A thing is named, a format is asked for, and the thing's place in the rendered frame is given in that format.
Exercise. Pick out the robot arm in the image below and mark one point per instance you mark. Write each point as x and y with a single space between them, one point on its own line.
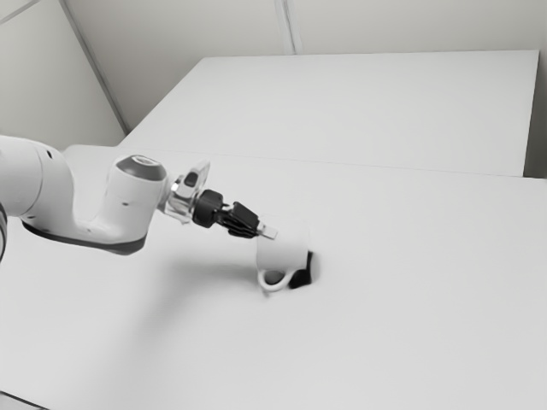
94 200

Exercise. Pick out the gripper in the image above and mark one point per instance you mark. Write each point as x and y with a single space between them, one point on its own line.
208 208

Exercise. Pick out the white mug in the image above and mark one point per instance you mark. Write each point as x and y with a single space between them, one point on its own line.
280 252

